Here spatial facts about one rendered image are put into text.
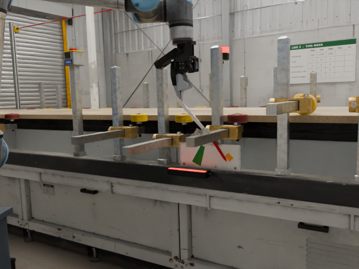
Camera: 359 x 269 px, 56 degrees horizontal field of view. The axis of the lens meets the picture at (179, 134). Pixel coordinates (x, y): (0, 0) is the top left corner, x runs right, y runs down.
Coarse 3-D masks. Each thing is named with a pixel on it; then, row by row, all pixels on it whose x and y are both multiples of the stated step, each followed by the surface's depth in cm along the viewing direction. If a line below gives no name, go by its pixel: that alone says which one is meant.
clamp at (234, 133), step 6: (210, 126) 130; (216, 126) 129; (222, 126) 127; (228, 126) 126; (234, 126) 125; (240, 126) 127; (234, 132) 125; (240, 132) 128; (228, 138) 127; (234, 138) 125; (240, 138) 128
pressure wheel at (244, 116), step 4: (228, 116) 137; (232, 116) 135; (236, 116) 134; (240, 116) 134; (244, 116) 135; (228, 120) 137; (232, 120) 135; (236, 120) 134; (240, 120) 134; (244, 120) 135; (240, 124) 138; (236, 140) 139
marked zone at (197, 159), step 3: (201, 147) 133; (204, 147) 132; (198, 150) 134; (201, 150) 133; (198, 153) 134; (201, 153) 133; (195, 156) 135; (198, 156) 134; (201, 156) 133; (195, 159) 135; (198, 159) 134; (201, 159) 133; (195, 162) 135; (198, 162) 134
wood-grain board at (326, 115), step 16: (0, 112) 265; (16, 112) 254; (32, 112) 245; (48, 112) 236; (64, 112) 228; (96, 112) 212; (128, 112) 199; (144, 112) 193; (176, 112) 182; (192, 112) 177; (208, 112) 173; (224, 112) 168; (240, 112) 164; (256, 112) 160; (320, 112) 145; (336, 112) 142
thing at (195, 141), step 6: (216, 132) 117; (222, 132) 121; (228, 132) 126; (186, 138) 104; (192, 138) 103; (198, 138) 105; (204, 138) 109; (210, 138) 113; (216, 138) 117; (222, 138) 122; (186, 144) 104; (192, 144) 103; (198, 144) 105; (204, 144) 109
